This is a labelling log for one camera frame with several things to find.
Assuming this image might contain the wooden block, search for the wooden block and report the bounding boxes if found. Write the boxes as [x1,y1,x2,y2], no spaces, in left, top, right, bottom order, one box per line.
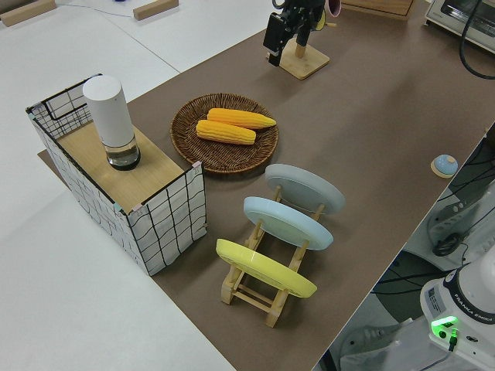
[132,0,179,21]
[0,0,57,27]

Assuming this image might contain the yellow corn cob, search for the yellow corn cob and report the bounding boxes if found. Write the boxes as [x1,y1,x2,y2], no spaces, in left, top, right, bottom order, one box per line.
[196,119,258,146]
[207,107,278,131]

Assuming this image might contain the black wire storage basket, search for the black wire storage basket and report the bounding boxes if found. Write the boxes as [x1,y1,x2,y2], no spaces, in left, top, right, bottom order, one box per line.
[26,73,208,277]

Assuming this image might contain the wooden mug tree stand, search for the wooden mug tree stand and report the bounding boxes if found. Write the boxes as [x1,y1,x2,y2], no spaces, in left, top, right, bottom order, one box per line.
[265,21,336,81]

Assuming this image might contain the yellow plate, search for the yellow plate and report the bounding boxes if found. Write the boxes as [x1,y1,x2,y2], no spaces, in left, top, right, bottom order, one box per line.
[215,238,319,298]

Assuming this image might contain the wooden plate rack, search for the wooden plate rack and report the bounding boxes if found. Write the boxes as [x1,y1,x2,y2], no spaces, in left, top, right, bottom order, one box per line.
[220,185,328,328]

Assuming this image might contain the grey plate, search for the grey plate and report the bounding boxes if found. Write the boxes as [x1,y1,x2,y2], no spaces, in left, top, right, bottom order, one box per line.
[264,163,346,216]

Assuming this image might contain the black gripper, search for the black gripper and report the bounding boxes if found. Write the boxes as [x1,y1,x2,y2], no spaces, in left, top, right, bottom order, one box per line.
[264,0,326,67]

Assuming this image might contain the round brown wicker basket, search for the round brown wicker basket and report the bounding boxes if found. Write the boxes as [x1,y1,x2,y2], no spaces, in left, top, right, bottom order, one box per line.
[170,92,280,175]

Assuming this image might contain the black coiled power adapter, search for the black coiled power adapter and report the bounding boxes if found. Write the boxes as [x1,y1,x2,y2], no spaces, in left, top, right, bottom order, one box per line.
[432,233,463,257]

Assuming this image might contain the white toaster oven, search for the white toaster oven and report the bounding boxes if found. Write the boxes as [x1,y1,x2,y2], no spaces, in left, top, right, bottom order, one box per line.
[423,0,495,49]

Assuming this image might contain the thin blue cable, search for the thin blue cable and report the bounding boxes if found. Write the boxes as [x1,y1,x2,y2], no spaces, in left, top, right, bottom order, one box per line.
[57,3,135,19]

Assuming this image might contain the light blue plate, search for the light blue plate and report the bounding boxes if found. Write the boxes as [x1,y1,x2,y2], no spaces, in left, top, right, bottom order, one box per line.
[243,196,334,252]

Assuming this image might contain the white power strip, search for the white power strip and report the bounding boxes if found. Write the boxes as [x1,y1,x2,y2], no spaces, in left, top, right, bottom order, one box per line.
[336,322,407,360]
[426,195,480,235]

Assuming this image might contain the blue dome call bell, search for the blue dome call bell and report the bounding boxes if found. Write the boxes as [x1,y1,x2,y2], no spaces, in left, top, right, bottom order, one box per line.
[430,154,459,179]

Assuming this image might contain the brown table mat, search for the brown table mat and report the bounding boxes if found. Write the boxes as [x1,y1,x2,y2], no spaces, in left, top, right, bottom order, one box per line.
[37,0,495,371]

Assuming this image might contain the wooden board lid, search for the wooden board lid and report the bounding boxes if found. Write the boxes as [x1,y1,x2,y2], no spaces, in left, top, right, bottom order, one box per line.
[56,110,183,206]

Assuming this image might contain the white bottle with clear base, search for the white bottle with clear base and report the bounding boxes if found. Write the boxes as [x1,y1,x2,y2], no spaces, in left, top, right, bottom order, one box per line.
[82,75,141,172]

